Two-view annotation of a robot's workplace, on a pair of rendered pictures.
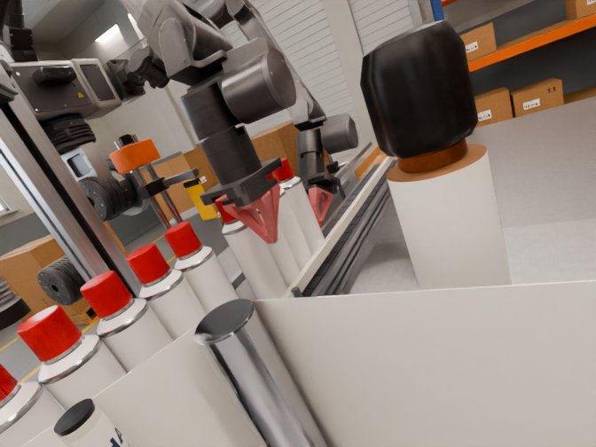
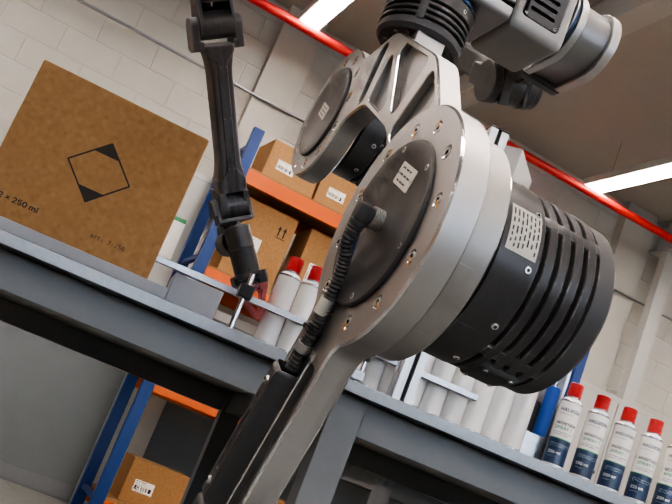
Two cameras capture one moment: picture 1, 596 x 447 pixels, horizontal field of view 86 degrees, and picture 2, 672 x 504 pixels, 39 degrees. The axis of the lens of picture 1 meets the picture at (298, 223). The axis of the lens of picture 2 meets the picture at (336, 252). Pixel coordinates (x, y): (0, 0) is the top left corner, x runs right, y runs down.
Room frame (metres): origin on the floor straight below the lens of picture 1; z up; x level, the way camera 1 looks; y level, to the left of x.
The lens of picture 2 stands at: (2.01, 1.41, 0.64)
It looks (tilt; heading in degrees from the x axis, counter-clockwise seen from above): 14 degrees up; 223
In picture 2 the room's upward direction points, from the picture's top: 22 degrees clockwise
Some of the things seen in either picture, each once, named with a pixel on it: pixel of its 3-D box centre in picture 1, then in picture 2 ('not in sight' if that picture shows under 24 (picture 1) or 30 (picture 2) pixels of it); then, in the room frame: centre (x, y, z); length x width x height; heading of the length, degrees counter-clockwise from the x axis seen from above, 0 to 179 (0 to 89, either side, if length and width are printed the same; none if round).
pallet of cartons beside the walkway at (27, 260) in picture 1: (66, 273); not in sight; (3.61, 2.67, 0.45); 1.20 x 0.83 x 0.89; 63
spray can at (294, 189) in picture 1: (299, 211); (280, 301); (0.58, -0.01, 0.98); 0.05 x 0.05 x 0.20
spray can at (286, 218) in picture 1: (284, 224); (302, 310); (0.54, 0.02, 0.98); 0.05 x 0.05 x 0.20
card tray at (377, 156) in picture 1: (398, 154); not in sight; (1.19, -0.46, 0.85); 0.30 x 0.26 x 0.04; 144
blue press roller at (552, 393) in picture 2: not in sight; (543, 420); (-0.01, 0.37, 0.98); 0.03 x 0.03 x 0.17
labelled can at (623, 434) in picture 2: not in sight; (618, 449); (-0.12, 0.51, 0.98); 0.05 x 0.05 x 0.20
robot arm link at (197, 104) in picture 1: (215, 111); not in sight; (0.40, 0.04, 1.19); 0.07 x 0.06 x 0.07; 61
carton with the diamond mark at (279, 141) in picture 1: (282, 168); (89, 183); (1.12, -0.03, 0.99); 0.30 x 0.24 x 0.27; 148
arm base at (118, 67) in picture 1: (132, 74); not in sight; (1.23, 0.32, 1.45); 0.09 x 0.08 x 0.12; 151
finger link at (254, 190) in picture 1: (254, 216); not in sight; (0.40, 0.05, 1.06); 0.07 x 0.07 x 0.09; 54
